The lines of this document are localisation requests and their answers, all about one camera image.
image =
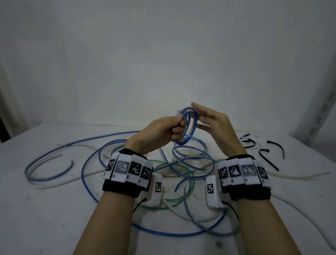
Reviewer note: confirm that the person's left hand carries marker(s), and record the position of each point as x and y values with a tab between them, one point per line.
155	134

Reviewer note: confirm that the person's right hand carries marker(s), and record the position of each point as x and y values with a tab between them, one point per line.
223	131

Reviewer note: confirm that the curled black cable tie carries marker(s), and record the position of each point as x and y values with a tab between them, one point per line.
245	135

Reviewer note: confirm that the person's right forearm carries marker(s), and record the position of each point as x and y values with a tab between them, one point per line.
262	228

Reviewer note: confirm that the right black marker wristband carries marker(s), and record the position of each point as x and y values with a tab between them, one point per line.
244	170

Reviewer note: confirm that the black marker wristband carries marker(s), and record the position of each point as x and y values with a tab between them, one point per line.
244	170
123	168

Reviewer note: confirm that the left black marker wristband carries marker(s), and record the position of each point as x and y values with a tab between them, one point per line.
123	168

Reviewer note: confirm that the white perforated shelf upright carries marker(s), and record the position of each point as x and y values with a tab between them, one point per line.
317	113

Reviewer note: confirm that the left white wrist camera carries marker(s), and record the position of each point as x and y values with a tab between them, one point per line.
153	194

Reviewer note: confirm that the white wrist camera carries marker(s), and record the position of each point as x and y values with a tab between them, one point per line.
214	194
153	194

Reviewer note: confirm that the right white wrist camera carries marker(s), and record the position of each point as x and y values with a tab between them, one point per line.
214	194

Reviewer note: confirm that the black metal frame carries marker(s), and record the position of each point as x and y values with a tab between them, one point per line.
3	131

